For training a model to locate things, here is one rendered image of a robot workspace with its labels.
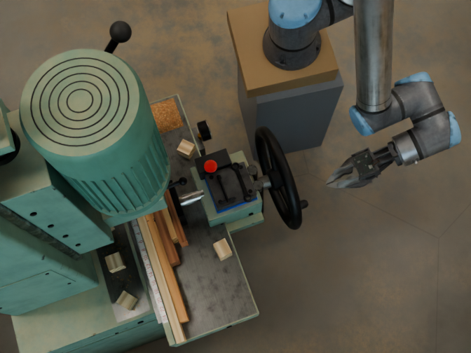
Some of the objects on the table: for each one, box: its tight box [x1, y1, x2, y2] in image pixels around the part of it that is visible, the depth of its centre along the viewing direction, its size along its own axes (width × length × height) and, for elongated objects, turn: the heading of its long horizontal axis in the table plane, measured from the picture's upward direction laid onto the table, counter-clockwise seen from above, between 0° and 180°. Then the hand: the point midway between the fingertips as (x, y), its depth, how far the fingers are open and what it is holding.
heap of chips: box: [150, 98, 184, 134], centre depth 138 cm, size 8×12×3 cm
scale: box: [130, 219, 168, 324], centre depth 126 cm, size 50×1×1 cm, turn 20°
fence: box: [130, 219, 178, 347], centre depth 128 cm, size 60×2×6 cm, turn 20°
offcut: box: [213, 238, 232, 261], centre depth 127 cm, size 4×3×4 cm
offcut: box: [177, 139, 196, 160], centre depth 135 cm, size 3×3×3 cm
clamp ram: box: [168, 180, 205, 226], centre depth 128 cm, size 9×8×9 cm
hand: (331, 183), depth 156 cm, fingers closed
